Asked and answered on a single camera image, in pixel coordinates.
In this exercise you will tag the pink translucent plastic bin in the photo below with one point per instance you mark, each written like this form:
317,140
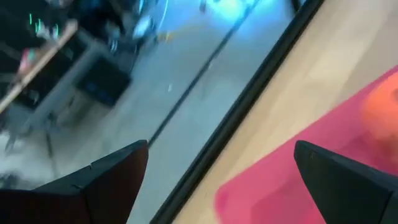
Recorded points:
280,186

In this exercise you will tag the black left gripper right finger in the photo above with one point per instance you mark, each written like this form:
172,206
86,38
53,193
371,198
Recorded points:
348,193

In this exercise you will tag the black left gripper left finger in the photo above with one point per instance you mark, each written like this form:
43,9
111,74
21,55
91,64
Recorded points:
93,199

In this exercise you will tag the black equipment box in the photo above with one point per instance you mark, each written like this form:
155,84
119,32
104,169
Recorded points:
104,82

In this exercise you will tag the black table frame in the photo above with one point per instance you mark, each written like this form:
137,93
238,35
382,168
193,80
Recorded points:
236,115

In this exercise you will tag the large orange foam die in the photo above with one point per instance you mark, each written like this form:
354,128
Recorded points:
384,109

